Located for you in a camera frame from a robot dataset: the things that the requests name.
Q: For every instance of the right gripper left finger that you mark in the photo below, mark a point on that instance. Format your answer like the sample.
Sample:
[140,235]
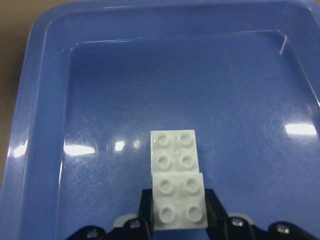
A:
[136,228]

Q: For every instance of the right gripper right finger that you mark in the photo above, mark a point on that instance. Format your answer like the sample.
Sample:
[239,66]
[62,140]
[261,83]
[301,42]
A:
[223,226]

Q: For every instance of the white block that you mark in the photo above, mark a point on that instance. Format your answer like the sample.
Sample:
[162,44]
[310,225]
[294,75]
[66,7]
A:
[179,202]
[173,152]

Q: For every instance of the blue plastic tray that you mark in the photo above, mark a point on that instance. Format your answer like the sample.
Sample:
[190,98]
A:
[98,76]

